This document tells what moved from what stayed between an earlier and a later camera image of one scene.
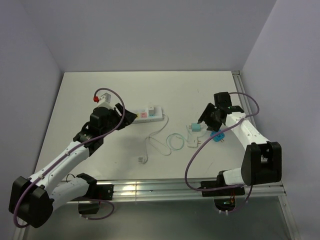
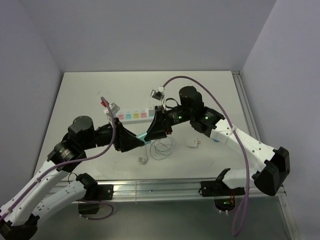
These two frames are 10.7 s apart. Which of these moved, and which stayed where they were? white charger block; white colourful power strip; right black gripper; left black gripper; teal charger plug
Moved: right black gripper; teal charger plug; left black gripper
Stayed: white charger block; white colourful power strip
